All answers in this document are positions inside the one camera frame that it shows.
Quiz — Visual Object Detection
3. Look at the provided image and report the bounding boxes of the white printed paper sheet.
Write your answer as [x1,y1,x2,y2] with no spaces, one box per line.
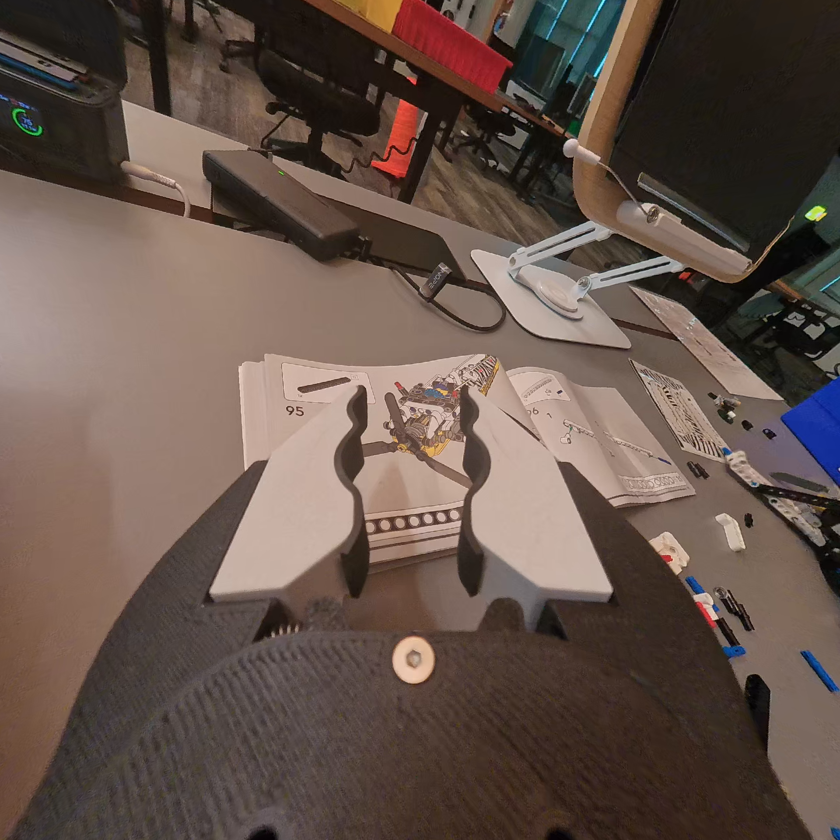
[630,285,785,401]

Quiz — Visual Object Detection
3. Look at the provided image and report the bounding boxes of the wooden desk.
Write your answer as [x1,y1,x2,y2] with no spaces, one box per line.
[308,0,573,204]

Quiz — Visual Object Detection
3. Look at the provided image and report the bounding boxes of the yellow box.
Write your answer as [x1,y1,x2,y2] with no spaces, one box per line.
[341,0,403,34]

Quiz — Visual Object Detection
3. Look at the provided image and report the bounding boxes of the red fabric box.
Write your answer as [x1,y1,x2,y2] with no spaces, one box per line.
[392,0,514,93]

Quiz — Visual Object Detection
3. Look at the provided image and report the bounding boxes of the black office chair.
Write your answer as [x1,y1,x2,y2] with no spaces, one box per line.
[453,105,521,173]
[252,36,383,179]

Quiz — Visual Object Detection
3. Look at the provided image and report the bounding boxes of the black lego pin assembly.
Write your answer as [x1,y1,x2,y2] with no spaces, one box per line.
[714,586,756,632]

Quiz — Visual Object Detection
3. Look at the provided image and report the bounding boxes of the lego plane model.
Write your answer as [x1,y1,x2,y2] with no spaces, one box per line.
[722,449,840,592]

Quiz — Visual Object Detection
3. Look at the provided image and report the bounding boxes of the black power adapter brick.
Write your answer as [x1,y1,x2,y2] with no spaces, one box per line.
[202,150,361,262]

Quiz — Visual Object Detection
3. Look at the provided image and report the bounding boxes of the coiled black cable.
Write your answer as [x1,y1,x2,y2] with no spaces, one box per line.
[328,134,421,179]

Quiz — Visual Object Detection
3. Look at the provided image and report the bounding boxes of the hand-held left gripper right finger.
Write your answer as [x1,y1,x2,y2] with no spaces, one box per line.
[457,386,614,627]

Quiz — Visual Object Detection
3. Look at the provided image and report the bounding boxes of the white power cable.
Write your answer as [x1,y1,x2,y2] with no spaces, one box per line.
[121,161,193,221]

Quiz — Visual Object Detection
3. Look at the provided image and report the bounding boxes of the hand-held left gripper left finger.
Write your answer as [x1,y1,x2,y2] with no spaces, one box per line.
[209,386,370,608]

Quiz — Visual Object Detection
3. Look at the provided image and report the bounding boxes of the white tablet stand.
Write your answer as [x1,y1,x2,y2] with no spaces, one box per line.
[471,138,752,349]

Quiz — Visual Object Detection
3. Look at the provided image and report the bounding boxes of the black cable with grey plug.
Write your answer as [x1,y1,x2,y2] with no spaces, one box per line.
[387,261,508,333]

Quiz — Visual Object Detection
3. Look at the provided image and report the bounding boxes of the black power station with display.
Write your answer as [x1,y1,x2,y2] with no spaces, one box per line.
[0,0,130,186]

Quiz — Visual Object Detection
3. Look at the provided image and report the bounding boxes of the blue plastic bin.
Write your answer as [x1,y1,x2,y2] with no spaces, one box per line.
[781,377,840,487]

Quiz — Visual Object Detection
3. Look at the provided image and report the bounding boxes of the tablet in pale case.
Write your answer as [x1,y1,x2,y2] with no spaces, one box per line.
[573,0,840,283]

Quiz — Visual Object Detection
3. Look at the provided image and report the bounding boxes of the black white sticker sheet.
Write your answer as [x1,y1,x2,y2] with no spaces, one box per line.
[629,360,729,460]

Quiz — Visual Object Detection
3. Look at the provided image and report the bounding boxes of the long blue lego axle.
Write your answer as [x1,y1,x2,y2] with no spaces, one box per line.
[801,650,840,693]

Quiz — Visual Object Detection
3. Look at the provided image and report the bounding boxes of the open lego instruction booklet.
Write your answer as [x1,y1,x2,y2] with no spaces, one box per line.
[238,353,697,565]

